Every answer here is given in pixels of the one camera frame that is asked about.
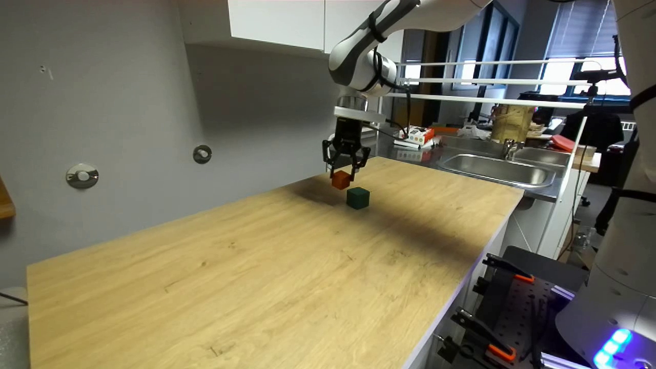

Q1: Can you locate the white metal rack frame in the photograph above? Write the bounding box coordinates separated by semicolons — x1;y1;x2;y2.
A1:
327;60;590;262

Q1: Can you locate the orange cube block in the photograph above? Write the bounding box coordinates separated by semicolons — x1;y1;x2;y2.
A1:
330;170;353;189

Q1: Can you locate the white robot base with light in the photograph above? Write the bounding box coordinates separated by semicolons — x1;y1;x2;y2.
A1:
555;100;656;369

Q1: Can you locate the round wall socket left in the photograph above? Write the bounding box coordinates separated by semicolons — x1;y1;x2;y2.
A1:
66;164;100;191

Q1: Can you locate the black camera on tripod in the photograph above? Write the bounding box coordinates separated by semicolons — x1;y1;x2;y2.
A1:
569;70;632;99

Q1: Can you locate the stainless steel sink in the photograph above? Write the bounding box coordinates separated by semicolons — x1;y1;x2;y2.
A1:
438;153;558;191

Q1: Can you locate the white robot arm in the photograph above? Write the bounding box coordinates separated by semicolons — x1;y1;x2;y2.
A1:
329;0;656;183

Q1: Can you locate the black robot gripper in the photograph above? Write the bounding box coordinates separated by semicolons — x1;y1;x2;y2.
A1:
322;117;371;180

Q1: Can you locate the red white box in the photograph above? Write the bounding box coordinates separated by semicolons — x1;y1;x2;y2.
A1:
396;124;436;148

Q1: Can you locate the black clamp with orange tips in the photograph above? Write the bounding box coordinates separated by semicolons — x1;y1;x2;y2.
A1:
435;245;586;369

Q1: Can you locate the green cube block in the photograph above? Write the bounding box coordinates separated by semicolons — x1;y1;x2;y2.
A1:
346;186;370;209

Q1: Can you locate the round wall knob right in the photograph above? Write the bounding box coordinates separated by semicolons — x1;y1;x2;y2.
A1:
193;146;214;164

